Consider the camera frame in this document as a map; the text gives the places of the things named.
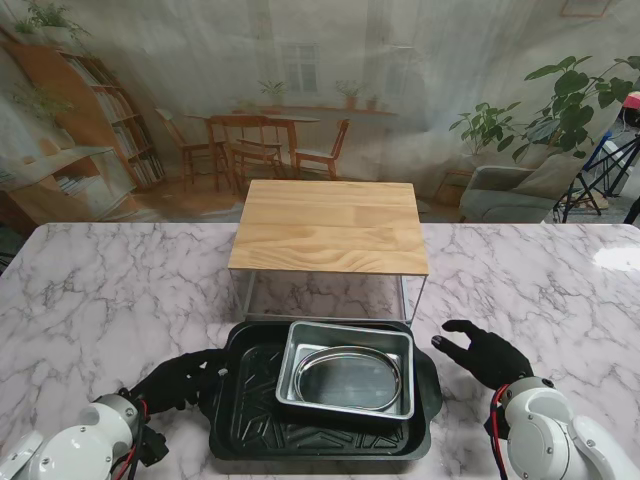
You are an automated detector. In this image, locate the black tripod stand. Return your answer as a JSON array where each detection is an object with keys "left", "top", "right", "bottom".
[{"left": 552, "top": 132, "right": 640, "bottom": 225}]

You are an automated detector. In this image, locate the black patterned baking tray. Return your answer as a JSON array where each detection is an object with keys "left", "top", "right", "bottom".
[{"left": 198, "top": 320, "right": 444, "bottom": 461}]

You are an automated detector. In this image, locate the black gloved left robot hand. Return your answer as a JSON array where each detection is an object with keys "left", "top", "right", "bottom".
[{"left": 132, "top": 348, "right": 231, "bottom": 416}]

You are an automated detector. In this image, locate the oval stainless steel plate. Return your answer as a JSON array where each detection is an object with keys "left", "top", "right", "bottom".
[{"left": 292, "top": 344, "right": 403, "bottom": 416}]

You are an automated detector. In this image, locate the printed room scene backdrop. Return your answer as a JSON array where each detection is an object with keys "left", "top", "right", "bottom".
[{"left": 0, "top": 0, "right": 640, "bottom": 225}]

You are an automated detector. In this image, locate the wooden top metal frame shelf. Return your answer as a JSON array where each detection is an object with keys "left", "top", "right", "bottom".
[{"left": 227, "top": 179, "right": 431, "bottom": 332}]

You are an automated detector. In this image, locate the silver rectangular baking tin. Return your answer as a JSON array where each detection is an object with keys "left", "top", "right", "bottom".
[{"left": 275, "top": 320, "right": 417, "bottom": 426}]

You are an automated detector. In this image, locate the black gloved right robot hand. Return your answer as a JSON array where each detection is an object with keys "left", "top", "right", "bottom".
[{"left": 430, "top": 320, "right": 535, "bottom": 390}]

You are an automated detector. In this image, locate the red black cable bundle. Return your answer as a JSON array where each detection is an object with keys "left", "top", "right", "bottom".
[
  {"left": 112, "top": 394, "right": 151, "bottom": 480},
  {"left": 487, "top": 384, "right": 511, "bottom": 480}
]

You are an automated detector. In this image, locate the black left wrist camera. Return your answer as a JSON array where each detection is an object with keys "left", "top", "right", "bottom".
[{"left": 135, "top": 427, "right": 170, "bottom": 466}]

